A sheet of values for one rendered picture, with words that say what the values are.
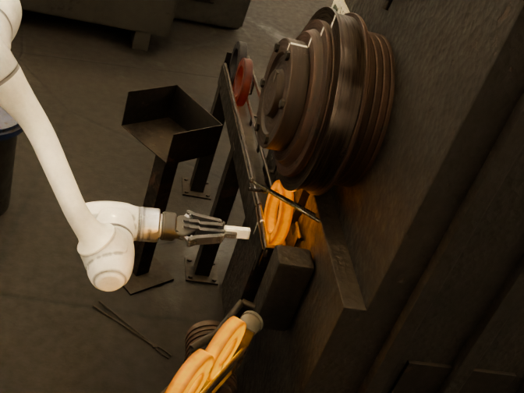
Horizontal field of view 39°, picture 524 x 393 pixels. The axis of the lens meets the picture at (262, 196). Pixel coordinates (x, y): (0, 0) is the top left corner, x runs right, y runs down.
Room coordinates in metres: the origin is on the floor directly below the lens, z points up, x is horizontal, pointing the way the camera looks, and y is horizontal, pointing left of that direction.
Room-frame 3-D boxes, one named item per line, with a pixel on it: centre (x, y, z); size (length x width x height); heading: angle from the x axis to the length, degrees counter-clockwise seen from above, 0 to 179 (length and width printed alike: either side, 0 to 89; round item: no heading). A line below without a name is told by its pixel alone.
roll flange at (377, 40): (1.76, -0.13, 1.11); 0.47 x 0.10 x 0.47; 18
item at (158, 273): (2.16, 0.37, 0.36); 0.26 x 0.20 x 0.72; 53
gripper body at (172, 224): (1.55, 0.18, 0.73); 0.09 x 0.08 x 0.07; 108
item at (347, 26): (1.74, -0.05, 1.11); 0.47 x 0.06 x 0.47; 18
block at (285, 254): (1.52, -0.13, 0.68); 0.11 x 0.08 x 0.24; 108
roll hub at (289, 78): (1.71, 0.04, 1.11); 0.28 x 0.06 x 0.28; 18
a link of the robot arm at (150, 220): (1.53, 0.25, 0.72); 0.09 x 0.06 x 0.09; 18
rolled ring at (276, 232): (1.74, -0.06, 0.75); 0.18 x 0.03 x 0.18; 18
